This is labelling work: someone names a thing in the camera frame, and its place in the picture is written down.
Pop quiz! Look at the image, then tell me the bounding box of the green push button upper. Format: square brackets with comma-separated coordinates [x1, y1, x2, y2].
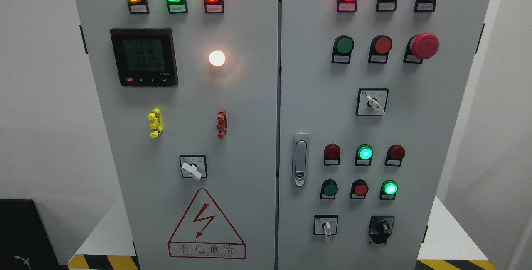
[331, 35, 354, 64]

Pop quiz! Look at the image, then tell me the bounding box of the black digital power meter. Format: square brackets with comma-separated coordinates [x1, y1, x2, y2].
[110, 28, 179, 87]

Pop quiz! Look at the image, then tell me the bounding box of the red push button lower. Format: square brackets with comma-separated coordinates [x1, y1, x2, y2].
[350, 179, 369, 199]

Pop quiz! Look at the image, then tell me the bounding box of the red terminal connector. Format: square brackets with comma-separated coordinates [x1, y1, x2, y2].
[216, 109, 227, 139]

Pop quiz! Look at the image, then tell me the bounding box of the white selector switch left door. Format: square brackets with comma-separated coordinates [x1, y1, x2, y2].
[179, 155, 208, 181]

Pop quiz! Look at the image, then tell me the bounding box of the white selector switch upper right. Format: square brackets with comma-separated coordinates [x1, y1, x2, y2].
[355, 88, 389, 116]

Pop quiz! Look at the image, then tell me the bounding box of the grey electrical cabinet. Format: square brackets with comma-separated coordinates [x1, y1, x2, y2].
[76, 0, 490, 270]

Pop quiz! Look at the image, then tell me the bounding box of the red push button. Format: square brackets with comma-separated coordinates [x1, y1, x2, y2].
[367, 34, 393, 64]
[350, 179, 369, 199]

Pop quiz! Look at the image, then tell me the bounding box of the white glowing lamp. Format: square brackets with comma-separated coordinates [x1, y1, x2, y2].
[208, 50, 226, 67]

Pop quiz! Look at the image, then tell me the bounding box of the black box bottom left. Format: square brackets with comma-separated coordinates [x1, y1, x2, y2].
[0, 199, 60, 270]

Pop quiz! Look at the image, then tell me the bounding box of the dark red lamp left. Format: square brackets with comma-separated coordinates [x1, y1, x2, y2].
[323, 143, 341, 166]

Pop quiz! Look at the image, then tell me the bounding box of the green push button lower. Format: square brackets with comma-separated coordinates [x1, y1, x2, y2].
[320, 179, 338, 200]

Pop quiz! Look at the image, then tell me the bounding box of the red emergency stop button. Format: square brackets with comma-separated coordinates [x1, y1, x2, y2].
[403, 33, 440, 64]

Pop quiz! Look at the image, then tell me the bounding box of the silver door handle lock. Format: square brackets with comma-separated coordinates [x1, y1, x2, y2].
[292, 132, 310, 187]

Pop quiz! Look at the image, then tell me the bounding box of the red push button upper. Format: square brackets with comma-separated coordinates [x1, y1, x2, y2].
[367, 34, 393, 64]

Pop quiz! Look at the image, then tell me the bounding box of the green lit lamp middle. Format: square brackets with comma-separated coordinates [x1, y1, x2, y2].
[355, 144, 374, 166]

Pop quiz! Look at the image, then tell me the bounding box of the red electric hazard sign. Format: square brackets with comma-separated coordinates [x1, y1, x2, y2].
[167, 188, 246, 259]

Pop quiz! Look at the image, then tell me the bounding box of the white platform with hazard stripes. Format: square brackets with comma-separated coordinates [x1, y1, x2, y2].
[65, 197, 495, 270]

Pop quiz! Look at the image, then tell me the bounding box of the yellow terminal connector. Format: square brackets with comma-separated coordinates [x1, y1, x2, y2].
[148, 108, 163, 139]

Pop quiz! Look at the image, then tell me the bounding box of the green push button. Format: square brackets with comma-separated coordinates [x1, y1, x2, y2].
[320, 179, 338, 200]
[331, 35, 354, 64]

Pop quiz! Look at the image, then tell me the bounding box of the small white selector switch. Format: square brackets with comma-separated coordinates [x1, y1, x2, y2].
[313, 214, 339, 242]

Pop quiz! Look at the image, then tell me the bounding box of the green illuminated button lower right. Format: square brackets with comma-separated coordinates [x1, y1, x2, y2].
[379, 180, 398, 200]

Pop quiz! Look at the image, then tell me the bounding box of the black rotary knob switch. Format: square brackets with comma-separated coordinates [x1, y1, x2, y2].
[368, 215, 395, 245]

